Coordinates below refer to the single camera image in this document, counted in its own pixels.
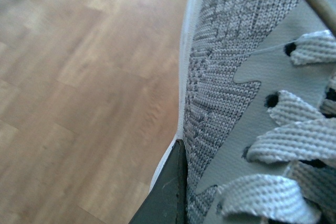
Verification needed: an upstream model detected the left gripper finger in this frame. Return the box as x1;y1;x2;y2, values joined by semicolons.
130;140;187;223

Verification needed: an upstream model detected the grey sneaker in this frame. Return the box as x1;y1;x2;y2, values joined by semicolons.
149;0;336;224

